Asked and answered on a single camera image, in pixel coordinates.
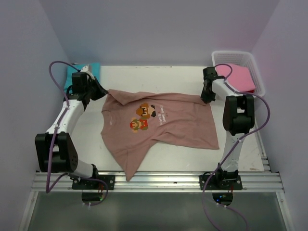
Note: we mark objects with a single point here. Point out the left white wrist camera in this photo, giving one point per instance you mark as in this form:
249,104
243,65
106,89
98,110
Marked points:
87,68

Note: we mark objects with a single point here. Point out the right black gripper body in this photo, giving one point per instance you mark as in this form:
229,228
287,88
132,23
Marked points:
204,89

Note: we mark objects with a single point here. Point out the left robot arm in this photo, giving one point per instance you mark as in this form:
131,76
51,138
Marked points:
55,149

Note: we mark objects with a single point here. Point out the folded pink t-shirt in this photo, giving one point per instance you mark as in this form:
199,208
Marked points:
239,78

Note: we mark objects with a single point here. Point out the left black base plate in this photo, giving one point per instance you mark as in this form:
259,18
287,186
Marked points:
101,182

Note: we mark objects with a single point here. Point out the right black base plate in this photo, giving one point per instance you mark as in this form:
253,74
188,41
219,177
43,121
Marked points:
215,184

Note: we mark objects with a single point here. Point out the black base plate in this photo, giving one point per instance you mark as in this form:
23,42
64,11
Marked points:
101,182
215,184

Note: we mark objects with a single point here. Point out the white plastic basket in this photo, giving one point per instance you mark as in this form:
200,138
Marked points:
244,59

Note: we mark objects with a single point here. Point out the dusty pink printed t-shirt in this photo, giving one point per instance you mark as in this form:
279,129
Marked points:
134,122

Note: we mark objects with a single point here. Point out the red t-shirt in basket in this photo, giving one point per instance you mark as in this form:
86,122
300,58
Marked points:
249,91

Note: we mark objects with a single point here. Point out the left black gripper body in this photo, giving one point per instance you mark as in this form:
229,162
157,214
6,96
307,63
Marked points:
88,88

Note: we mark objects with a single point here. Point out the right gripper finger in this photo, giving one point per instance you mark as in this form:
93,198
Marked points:
209,97
203,96

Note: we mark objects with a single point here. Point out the folded teal t-shirt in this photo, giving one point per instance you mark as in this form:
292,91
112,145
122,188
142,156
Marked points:
96,67

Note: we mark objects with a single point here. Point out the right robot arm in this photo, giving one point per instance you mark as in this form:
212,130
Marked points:
238,119

